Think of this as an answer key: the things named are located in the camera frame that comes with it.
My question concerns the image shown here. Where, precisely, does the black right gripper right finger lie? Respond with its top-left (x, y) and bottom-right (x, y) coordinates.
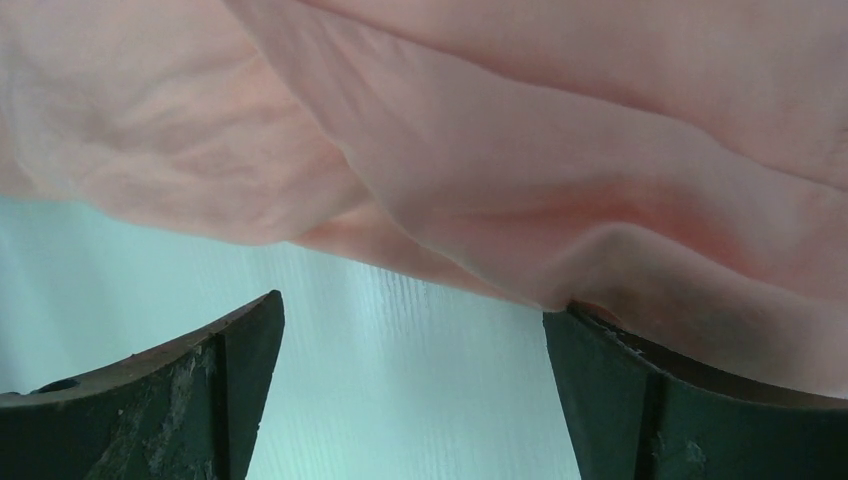
top-left (543, 303), bottom-right (847, 479)

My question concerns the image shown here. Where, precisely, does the pink t shirt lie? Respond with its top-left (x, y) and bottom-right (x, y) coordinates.
top-left (1, 1), bottom-right (847, 397)

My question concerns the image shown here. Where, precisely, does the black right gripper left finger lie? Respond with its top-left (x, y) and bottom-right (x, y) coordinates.
top-left (1, 291), bottom-right (285, 479)

